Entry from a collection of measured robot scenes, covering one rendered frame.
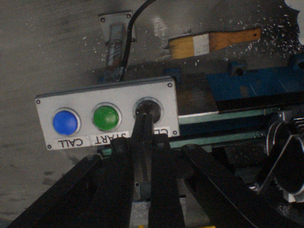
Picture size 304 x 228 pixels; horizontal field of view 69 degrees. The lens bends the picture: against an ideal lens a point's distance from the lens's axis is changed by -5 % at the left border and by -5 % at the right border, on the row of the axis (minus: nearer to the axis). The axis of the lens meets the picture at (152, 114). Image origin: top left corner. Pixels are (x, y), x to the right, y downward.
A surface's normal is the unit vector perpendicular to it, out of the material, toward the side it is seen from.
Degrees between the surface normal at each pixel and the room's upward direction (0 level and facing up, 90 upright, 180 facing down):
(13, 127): 0
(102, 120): 32
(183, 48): 2
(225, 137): 0
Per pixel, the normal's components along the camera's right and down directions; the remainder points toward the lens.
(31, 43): 0.07, 0.73
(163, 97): 0.00, 0.25
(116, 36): -0.11, -0.67
